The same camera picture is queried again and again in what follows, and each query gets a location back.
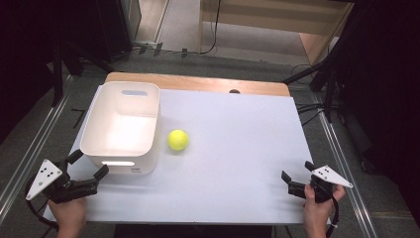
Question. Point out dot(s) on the white plastic bin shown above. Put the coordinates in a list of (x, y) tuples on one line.
[(122, 129)]

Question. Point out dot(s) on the metal floor rail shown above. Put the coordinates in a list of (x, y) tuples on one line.
[(33, 142), (346, 178)]

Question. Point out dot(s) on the yellow tennis ball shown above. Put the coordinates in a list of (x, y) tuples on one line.
[(178, 140)]

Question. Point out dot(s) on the wooden shelf unit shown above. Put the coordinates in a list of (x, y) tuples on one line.
[(274, 20)]

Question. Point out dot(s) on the dark curtain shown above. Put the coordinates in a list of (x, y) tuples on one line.
[(26, 49), (389, 82)]

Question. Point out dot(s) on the black metal stand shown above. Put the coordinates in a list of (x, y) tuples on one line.
[(325, 82), (59, 72)]

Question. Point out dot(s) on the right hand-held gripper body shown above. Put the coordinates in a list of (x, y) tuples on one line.
[(322, 186)]

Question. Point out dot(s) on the person's right hand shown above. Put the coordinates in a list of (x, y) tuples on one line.
[(318, 211)]

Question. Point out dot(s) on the black cabinet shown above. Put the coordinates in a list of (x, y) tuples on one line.
[(115, 26)]

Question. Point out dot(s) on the person's left hand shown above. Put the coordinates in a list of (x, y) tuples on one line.
[(69, 216)]

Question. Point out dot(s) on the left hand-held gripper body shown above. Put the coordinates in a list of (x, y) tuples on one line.
[(67, 188)]

